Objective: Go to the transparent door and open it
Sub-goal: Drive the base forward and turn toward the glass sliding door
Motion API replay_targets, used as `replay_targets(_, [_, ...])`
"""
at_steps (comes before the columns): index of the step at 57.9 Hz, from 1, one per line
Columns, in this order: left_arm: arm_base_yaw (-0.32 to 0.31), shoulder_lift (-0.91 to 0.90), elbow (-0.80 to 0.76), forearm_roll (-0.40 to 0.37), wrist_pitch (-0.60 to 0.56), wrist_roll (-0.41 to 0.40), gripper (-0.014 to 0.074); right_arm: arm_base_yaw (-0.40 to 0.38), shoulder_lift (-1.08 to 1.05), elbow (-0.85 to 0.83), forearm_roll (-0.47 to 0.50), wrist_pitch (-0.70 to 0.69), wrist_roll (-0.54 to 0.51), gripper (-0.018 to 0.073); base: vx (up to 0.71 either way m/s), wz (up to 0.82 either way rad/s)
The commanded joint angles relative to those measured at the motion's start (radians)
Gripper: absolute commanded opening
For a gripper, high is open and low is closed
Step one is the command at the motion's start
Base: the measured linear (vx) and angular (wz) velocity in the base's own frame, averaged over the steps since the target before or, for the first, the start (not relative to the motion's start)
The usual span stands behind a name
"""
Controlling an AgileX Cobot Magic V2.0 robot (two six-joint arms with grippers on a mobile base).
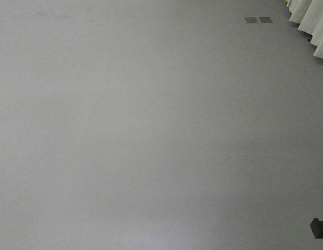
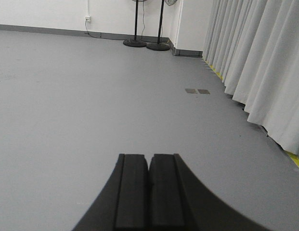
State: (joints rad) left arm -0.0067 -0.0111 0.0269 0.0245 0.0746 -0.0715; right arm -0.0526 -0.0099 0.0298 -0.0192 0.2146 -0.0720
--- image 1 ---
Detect white pleated curtain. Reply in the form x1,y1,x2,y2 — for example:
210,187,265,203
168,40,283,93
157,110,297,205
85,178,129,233
285,0,323,59

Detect grey floor plate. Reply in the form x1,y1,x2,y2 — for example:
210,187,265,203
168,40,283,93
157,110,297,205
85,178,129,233
259,17,273,23
244,17,257,23

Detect grey floor plate left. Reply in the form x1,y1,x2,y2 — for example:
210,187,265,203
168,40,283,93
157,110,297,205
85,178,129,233
244,17,257,23

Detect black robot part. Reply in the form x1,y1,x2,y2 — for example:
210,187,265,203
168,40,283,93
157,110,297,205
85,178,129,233
310,218,323,239

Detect grey floor plate right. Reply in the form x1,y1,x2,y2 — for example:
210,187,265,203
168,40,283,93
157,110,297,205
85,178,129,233
259,17,273,23

